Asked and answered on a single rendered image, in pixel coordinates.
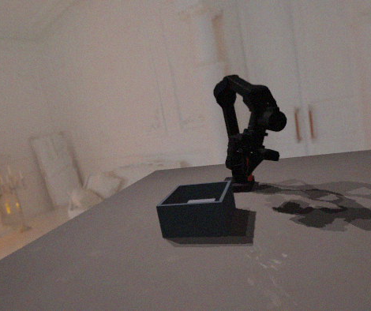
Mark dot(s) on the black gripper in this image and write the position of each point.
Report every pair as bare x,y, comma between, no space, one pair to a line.
259,152

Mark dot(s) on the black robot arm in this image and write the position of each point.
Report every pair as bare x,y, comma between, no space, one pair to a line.
265,115

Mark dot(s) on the dark red peg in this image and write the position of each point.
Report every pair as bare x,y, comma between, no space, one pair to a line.
250,178

